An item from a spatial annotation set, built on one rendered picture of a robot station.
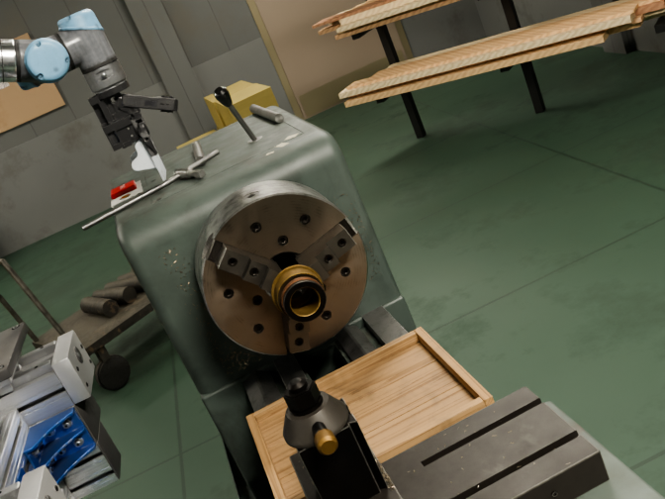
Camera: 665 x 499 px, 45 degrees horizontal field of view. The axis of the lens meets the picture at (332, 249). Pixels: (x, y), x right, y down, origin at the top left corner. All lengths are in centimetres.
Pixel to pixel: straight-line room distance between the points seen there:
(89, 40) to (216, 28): 642
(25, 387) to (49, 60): 58
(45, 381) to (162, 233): 35
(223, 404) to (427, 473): 76
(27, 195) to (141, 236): 672
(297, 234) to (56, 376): 51
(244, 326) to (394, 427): 36
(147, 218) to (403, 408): 63
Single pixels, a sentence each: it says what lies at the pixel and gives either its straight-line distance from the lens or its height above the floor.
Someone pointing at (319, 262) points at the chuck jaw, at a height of 111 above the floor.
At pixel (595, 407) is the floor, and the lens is 270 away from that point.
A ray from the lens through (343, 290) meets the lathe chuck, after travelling 153.
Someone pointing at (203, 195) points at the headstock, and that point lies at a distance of 162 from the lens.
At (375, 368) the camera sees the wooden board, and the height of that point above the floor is 89.
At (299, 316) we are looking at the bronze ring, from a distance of 137.
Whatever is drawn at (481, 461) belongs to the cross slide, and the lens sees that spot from 105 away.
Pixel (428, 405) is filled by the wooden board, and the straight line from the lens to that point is 134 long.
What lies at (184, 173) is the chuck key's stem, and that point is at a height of 127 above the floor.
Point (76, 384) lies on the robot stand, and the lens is 157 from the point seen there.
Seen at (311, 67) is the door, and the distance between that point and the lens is 818.
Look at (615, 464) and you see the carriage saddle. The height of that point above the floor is 93.
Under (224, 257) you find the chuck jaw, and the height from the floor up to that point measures 118.
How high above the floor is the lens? 161
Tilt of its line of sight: 20 degrees down
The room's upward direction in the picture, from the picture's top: 24 degrees counter-clockwise
